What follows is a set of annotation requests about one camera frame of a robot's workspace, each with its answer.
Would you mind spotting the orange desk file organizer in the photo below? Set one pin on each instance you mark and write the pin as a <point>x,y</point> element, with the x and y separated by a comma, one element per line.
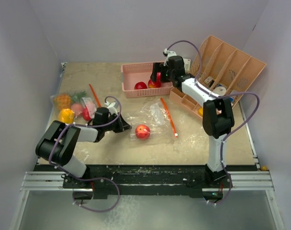
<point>224,67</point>

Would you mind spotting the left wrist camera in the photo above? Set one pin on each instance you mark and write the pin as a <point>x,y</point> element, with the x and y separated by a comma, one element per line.
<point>112,107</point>

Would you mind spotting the fake red apple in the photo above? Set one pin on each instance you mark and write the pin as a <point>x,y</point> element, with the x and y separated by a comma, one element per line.
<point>142,132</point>
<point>157,83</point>
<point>140,86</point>

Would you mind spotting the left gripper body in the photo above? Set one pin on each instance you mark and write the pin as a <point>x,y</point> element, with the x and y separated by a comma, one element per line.
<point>116,126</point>

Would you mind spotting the fake yellow pepper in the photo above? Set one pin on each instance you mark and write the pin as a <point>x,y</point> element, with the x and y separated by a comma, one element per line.
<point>66,116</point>

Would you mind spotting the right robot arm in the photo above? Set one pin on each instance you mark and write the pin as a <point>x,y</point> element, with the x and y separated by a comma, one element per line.
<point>217,118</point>

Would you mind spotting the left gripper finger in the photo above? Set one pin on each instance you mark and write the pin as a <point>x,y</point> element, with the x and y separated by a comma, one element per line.
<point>126,127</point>
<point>122,122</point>

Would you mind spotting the clear zip bag mixed fruit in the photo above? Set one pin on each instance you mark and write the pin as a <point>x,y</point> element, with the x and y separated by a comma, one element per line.
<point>84,103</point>

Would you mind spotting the small white box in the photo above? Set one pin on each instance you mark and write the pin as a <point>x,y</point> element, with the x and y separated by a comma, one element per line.
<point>187,63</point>

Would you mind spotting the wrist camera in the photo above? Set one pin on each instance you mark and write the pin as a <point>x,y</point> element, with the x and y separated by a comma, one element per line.
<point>112,107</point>
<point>168,53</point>

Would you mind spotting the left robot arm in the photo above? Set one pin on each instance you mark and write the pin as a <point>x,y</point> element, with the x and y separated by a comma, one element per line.
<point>59,141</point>

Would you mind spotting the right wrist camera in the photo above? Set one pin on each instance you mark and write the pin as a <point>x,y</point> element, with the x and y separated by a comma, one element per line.
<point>168,53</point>

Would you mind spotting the clear zip bag red apples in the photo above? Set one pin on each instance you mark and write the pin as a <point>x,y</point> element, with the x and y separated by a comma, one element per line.
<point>156,116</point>

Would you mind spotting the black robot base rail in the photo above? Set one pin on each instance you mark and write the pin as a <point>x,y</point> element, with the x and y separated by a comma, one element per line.
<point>195,181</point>

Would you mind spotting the pink plastic basket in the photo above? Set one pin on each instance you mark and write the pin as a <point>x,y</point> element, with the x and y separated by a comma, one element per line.
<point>133,73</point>

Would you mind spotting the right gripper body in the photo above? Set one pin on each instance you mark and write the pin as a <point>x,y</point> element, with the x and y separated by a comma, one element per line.
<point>166,74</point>

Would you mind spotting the fake pineapple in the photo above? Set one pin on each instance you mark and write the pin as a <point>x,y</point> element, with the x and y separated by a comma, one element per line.
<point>62,101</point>

